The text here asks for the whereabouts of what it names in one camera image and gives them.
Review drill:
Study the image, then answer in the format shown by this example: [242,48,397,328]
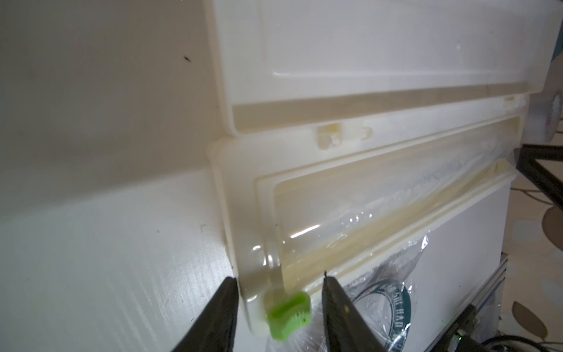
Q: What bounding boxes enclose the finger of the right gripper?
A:
[515,144,562,211]

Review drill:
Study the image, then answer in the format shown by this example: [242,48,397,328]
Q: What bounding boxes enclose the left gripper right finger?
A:
[322,274,386,352]

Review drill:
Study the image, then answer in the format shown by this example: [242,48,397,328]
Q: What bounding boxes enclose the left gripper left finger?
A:
[172,277,239,352]

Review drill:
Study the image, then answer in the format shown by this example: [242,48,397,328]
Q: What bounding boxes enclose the white plate green rim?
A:
[352,279,413,352]

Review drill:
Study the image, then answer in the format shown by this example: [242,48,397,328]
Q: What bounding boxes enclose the clear plastic wrap sheet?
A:
[265,236,428,351]

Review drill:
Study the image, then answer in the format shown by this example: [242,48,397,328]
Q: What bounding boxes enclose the green dispenser slide cutter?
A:
[267,292,312,341]

